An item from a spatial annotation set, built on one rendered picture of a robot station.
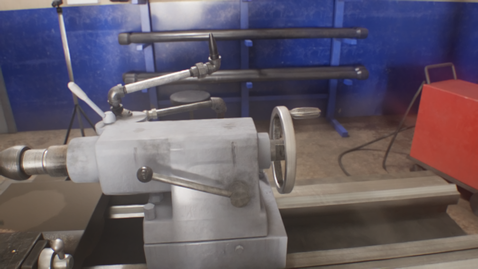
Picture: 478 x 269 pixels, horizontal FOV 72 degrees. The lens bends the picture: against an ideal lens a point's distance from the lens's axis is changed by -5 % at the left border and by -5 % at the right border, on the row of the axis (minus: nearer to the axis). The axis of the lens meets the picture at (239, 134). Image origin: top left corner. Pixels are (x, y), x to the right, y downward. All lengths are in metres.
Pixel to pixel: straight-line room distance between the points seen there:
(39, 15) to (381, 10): 3.63
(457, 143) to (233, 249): 2.29
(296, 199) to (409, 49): 3.53
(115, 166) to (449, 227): 1.09
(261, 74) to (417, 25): 1.97
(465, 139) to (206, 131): 2.29
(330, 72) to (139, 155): 2.98
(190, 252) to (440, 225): 0.88
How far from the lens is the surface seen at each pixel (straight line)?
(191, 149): 0.78
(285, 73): 3.49
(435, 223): 1.38
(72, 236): 0.95
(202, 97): 2.89
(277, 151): 0.85
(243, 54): 3.73
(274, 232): 0.86
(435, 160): 3.04
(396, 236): 1.27
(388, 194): 1.25
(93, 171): 0.87
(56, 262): 0.75
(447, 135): 2.93
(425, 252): 1.06
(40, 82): 4.32
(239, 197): 0.77
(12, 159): 0.96
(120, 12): 3.89
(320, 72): 3.59
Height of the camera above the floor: 1.48
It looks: 23 degrees down
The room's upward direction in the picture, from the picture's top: 1 degrees counter-clockwise
